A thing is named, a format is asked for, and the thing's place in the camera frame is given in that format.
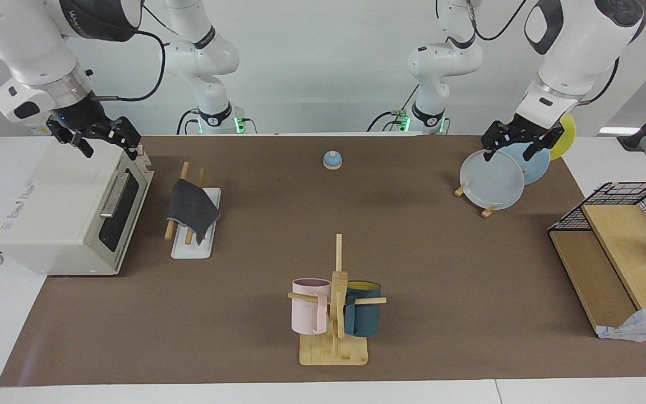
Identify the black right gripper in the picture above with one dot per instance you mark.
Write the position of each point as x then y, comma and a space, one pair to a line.
98, 124

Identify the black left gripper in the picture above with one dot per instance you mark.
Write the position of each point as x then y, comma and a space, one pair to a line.
525, 133

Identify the purple and grey towel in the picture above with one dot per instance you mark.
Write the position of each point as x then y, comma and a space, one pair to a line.
191, 210

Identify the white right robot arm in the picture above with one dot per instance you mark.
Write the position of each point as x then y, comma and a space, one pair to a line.
20, 39

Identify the wooden plate rack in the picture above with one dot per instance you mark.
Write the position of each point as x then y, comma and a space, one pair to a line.
488, 212

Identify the white wooden towel rack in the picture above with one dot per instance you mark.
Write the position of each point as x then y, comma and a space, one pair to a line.
194, 252

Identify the light blue plate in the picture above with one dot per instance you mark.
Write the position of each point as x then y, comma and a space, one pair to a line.
533, 168

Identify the grey plate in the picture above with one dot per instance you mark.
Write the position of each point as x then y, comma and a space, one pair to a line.
485, 179

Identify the yellow plate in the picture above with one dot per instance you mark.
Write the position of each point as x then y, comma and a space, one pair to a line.
567, 137

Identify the white socket box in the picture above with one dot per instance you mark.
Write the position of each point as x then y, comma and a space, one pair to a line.
37, 130

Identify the cream toaster oven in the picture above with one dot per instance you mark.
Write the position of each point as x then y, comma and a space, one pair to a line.
48, 213

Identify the wooden two-tier shelf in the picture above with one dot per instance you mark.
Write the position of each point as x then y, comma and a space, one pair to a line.
620, 247

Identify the small blue call bell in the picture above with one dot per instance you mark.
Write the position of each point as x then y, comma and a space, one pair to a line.
332, 161

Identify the brown table mat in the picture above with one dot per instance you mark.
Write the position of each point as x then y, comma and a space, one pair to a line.
244, 314

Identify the white marbled sheet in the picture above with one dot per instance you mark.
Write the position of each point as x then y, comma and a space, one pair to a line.
642, 328

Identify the dark green mug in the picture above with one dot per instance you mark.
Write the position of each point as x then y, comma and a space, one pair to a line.
365, 320

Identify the pink mug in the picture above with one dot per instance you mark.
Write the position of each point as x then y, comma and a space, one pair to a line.
306, 314

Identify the wooden mug tree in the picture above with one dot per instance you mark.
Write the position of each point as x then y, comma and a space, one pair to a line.
334, 350

